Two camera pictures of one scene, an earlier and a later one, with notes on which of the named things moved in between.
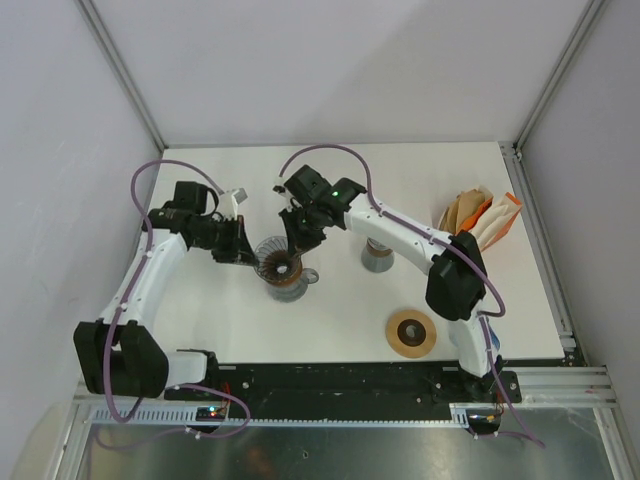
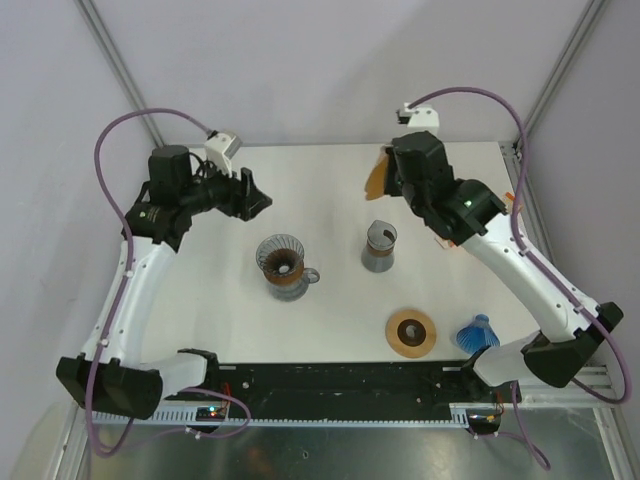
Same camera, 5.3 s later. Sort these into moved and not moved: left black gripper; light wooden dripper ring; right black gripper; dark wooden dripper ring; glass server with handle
Moved: left black gripper; right black gripper
Not moved: dark wooden dripper ring; glass server with handle; light wooden dripper ring
